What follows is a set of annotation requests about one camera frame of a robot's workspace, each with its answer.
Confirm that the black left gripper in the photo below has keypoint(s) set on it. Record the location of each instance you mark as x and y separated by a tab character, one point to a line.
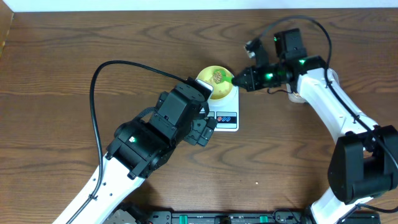
200	130

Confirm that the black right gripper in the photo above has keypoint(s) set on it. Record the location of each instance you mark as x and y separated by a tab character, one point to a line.
253	84

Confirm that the green plastic measuring scoop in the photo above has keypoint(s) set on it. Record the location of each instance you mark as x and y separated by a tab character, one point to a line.
220	76

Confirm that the yellow plastic bowl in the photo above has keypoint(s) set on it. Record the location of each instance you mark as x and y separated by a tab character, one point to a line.
221	90

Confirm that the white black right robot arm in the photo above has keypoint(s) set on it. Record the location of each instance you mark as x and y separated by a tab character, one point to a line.
364	162

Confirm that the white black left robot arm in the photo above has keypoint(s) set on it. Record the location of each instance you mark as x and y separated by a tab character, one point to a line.
141	146

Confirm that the white digital kitchen scale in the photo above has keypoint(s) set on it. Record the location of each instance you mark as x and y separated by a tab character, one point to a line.
226	111

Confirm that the clear container of soybeans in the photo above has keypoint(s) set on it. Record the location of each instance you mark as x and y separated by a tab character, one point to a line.
296	98

